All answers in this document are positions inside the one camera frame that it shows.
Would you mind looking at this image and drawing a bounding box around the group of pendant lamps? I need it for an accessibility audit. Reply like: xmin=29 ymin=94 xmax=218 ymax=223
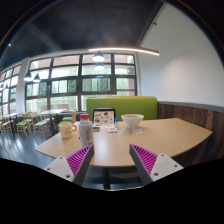
xmin=23 ymin=50 xmax=106 ymax=83

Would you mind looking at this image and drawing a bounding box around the green upholstered bench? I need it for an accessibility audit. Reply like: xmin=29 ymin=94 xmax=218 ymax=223
xmin=86 ymin=96 xmax=159 ymax=122

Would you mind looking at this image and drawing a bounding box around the yellow mug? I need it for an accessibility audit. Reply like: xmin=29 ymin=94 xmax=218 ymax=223
xmin=58 ymin=123 xmax=78 ymax=140

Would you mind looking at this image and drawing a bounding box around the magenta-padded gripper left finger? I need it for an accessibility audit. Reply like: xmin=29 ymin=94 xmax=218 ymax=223
xmin=43 ymin=143 xmax=95 ymax=187

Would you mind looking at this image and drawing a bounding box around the black tablet with stickers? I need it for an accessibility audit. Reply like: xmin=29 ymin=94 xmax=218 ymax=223
xmin=92 ymin=108 xmax=117 ymax=128

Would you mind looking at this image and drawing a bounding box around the long linear ceiling light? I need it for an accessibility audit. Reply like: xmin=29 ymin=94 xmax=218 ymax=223
xmin=88 ymin=46 xmax=160 ymax=57

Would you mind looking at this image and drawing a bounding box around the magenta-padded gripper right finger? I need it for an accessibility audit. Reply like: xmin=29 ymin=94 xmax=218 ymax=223
xmin=128 ymin=143 xmax=185 ymax=187

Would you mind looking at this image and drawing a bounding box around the white bowl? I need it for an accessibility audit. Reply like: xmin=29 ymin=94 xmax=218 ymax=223
xmin=120 ymin=113 xmax=145 ymax=129

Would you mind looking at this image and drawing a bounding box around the group of green-seated wooden chairs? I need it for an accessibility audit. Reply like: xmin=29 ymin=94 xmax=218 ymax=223
xmin=0 ymin=109 xmax=78 ymax=141

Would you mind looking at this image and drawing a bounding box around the red-capped clear drink bottle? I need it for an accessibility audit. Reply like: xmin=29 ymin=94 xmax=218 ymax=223
xmin=78 ymin=113 xmax=95 ymax=150

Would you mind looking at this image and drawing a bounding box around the wooden dining table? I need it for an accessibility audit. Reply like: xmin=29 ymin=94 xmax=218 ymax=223
xmin=36 ymin=108 xmax=68 ymax=134

